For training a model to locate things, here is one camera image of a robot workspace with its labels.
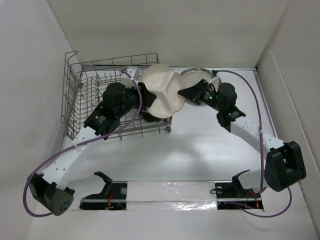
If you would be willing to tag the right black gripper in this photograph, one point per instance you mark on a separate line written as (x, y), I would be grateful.
(195, 92)

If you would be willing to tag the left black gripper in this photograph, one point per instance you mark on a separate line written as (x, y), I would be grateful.
(148, 97)

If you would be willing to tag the speckled round plate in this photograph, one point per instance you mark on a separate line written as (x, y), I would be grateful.
(192, 78)

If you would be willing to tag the cream plate brown rim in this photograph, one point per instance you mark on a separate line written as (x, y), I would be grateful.
(149, 118)

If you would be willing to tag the cream divided dish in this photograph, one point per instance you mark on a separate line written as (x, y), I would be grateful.
(162, 81)

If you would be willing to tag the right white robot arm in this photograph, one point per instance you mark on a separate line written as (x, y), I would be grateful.
(283, 163)

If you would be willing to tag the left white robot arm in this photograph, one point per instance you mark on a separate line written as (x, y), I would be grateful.
(46, 190)

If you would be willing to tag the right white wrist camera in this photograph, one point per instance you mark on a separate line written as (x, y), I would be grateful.
(215, 80)

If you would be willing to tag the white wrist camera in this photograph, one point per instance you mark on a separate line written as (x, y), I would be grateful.
(215, 80)
(129, 74)

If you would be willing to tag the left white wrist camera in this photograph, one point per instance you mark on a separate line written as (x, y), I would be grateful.
(129, 74)

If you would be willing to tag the grey wire dish rack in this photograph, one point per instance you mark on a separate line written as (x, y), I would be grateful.
(84, 84)

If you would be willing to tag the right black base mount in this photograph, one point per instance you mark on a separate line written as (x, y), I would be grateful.
(231, 195)

